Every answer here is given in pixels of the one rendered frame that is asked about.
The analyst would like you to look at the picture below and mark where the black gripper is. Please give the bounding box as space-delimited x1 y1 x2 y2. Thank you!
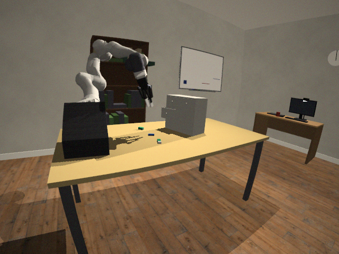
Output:
137 77 153 107

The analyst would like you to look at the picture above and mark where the grey drawer front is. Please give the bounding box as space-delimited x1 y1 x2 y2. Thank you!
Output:
179 109 194 123
167 96 180 108
161 107 179 120
180 97 195 111
166 119 179 131
179 121 193 135

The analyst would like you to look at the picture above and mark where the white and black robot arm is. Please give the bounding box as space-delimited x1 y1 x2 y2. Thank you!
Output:
75 39 148 102

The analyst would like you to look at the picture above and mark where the grey chest of drawers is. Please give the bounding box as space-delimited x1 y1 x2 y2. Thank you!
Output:
167 95 208 136

